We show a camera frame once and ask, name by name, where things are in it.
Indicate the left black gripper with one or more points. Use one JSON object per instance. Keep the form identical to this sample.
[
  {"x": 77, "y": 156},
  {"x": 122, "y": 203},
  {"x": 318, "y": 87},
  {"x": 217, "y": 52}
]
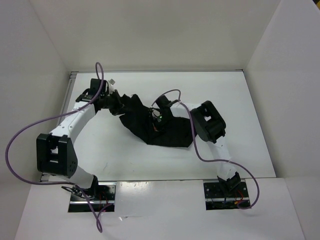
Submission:
[{"x": 113, "y": 95}]

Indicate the black pleated skirt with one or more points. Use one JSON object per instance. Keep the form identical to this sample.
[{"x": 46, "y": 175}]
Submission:
[{"x": 174, "y": 132}]

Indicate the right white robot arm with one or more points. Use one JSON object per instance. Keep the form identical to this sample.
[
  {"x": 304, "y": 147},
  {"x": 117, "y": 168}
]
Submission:
[{"x": 208, "y": 124}]

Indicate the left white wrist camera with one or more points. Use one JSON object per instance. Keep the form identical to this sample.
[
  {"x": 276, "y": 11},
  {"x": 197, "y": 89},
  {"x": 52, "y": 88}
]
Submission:
[{"x": 110, "y": 86}]

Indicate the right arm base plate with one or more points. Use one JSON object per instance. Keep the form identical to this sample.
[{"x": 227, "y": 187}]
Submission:
[{"x": 216, "y": 200}]

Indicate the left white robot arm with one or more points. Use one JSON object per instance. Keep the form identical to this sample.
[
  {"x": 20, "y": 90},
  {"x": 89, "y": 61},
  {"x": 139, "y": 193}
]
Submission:
[{"x": 55, "y": 152}]

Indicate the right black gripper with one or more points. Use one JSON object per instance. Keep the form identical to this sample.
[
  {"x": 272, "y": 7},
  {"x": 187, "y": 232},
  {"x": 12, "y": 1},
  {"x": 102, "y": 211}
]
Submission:
[{"x": 155, "y": 127}]

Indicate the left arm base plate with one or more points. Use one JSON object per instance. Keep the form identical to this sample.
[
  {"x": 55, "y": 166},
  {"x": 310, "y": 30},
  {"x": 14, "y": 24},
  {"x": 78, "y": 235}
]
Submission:
[{"x": 103, "y": 201}]

